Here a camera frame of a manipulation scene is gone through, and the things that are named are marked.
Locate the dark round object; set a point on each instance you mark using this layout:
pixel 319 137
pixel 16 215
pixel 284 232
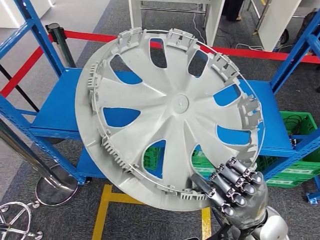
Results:
pixel 284 36

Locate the black stool chrome base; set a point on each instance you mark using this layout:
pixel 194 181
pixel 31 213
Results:
pixel 13 219

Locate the red barrier belt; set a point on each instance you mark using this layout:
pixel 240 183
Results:
pixel 250 53
pixel 23 71

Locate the white desk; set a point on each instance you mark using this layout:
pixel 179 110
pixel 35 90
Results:
pixel 135 13
pixel 275 23

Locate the green plastic crate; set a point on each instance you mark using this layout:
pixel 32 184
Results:
pixel 151 159
pixel 295 182
pixel 200 164

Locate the grey plastic wheel hubcap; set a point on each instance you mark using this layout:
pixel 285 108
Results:
pixel 175 109

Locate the person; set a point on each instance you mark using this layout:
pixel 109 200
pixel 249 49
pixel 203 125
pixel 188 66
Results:
pixel 305 30
pixel 232 10

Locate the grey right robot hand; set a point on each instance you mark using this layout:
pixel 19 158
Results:
pixel 240 198

